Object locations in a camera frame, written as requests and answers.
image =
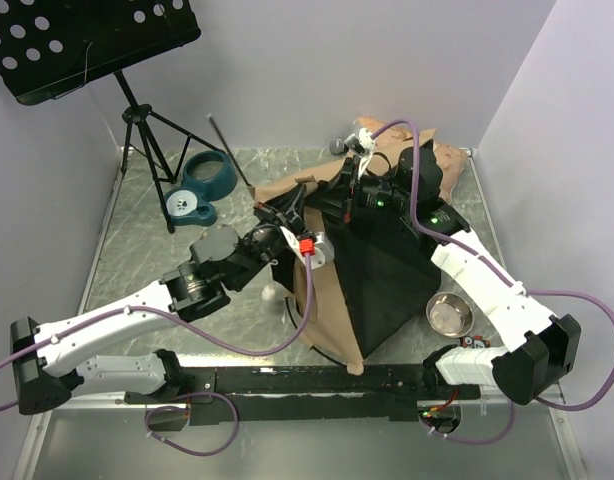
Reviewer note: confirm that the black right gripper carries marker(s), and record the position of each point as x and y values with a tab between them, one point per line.
351	179

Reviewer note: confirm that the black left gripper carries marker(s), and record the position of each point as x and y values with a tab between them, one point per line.
288	218

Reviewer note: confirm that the tan black pet tent fabric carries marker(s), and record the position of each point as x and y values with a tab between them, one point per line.
382	275

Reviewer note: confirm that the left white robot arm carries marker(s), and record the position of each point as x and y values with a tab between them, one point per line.
54	362

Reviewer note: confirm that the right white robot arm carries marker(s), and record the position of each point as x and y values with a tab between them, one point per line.
459	254

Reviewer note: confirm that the teal double pet bowl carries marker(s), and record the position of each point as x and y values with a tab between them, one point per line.
208	176

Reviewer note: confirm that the steel pet bowl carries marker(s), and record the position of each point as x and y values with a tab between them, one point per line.
449	315

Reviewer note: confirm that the black grey microphone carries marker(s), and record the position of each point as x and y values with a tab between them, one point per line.
337	147

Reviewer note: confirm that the white pompom toy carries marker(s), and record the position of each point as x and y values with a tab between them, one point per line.
269	292

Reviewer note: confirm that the red owl toy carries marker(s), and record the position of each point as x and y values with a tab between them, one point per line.
475	342

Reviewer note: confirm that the black music stand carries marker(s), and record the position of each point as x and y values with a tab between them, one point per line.
50	49

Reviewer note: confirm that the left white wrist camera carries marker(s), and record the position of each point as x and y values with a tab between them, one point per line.
314	248

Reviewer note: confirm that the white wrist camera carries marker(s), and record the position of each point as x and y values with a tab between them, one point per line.
361	143
314	248

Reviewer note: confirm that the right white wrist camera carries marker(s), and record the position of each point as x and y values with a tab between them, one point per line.
361	143

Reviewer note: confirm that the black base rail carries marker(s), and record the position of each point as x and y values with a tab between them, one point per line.
324	392

